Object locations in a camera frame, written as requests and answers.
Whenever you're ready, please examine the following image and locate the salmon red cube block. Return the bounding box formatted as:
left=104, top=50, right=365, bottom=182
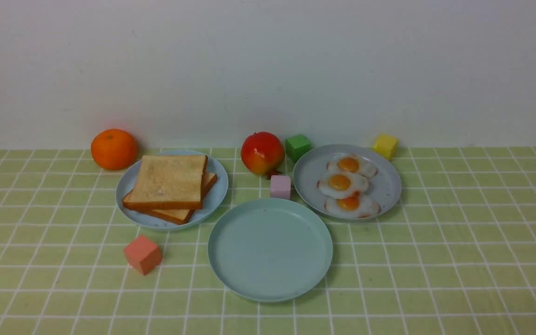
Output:
left=123, top=235, right=162, bottom=275

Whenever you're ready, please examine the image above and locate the teal centre plate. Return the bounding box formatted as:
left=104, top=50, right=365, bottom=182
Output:
left=207, top=199, right=334, bottom=302

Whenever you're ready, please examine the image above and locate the green cube block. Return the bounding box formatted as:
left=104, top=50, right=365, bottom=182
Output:
left=285, top=134, right=313, bottom=163

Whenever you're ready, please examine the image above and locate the grey right plate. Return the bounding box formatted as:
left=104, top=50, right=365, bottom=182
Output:
left=292, top=144, right=402, bottom=222

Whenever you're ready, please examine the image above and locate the yellow cube block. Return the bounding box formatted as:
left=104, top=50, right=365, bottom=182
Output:
left=373, top=134, right=398, bottom=161

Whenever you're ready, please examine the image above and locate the orange fruit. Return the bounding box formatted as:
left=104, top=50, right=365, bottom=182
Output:
left=91, top=128, right=138, bottom=170

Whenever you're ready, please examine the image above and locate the pink cube block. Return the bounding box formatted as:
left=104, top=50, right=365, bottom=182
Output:
left=270, top=174, right=292, bottom=200

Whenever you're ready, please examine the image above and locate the light blue left plate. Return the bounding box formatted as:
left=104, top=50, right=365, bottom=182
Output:
left=115, top=154, right=229, bottom=232

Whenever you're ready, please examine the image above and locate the fried egg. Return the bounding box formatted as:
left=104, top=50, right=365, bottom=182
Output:
left=324, top=194, right=381, bottom=219
left=317, top=172, right=370, bottom=199
left=326, top=154, right=378, bottom=179

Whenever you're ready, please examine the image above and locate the red pomegranate fruit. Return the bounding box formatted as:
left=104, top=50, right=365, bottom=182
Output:
left=240, top=132, right=285, bottom=180

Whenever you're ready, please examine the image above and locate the toast slice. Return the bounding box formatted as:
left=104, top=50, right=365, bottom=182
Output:
left=123, top=154, right=208, bottom=211
left=137, top=172, right=218, bottom=225

